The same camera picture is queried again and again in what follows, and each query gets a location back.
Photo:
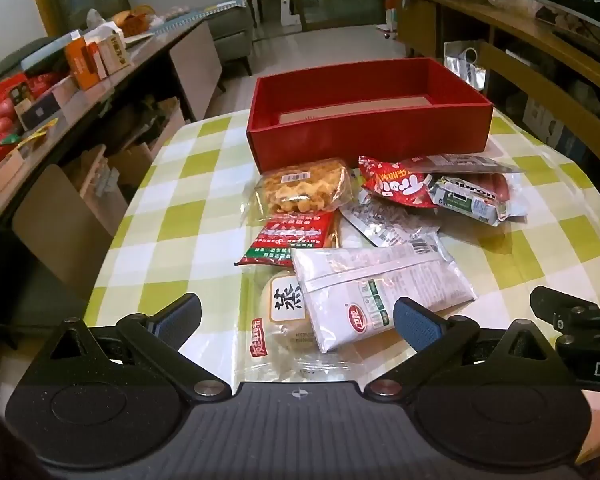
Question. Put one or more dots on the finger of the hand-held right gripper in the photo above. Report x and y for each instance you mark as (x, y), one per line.
(565, 312)

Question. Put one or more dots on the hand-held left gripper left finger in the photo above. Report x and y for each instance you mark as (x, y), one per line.
(180, 311)

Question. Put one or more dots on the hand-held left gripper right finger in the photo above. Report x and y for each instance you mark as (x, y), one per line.
(414, 327)

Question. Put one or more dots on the large white snack packet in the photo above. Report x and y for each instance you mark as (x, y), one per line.
(370, 285)

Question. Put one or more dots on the small green and white packet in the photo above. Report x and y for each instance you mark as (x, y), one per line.
(465, 200)

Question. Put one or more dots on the clear sausage packet red label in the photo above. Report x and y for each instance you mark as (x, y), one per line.
(502, 187)

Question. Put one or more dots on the clear waffle packet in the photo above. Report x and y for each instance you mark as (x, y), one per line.
(300, 192)

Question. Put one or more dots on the red cardboard box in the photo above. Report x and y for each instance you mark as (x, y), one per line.
(370, 130)

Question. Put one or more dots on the clear steamed cake packet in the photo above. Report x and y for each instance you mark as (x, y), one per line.
(275, 305)

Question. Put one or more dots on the silver packet with black print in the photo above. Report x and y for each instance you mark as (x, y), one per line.
(385, 222)

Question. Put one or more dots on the green and white checkered tablecloth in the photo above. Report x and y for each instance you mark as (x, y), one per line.
(180, 200)

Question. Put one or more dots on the red and green snack packet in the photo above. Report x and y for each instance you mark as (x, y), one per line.
(290, 235)

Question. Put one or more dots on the red snack packet white letters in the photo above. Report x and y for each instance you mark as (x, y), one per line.
(395, 185)

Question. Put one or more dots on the small black box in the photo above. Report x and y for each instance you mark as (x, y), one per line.
(40, 112)

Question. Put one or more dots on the long grey side table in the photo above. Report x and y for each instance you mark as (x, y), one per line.
(142, 54)

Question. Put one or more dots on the silver foil bag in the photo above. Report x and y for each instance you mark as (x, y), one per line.
(467, 67)

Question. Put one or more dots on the white printed carton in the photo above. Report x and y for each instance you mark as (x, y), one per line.
(114, 55)

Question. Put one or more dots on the orange carton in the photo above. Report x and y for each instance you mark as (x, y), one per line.
(82, 62)

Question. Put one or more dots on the red plastic packaging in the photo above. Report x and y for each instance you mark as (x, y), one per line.
(0, 110)

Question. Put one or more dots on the grey sofa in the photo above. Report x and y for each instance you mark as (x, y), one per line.
(230, 35)

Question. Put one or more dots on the wooden shelf unit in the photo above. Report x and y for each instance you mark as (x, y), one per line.
(530, 30)

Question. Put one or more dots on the flat blue box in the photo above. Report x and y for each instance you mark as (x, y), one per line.
(50, 52)

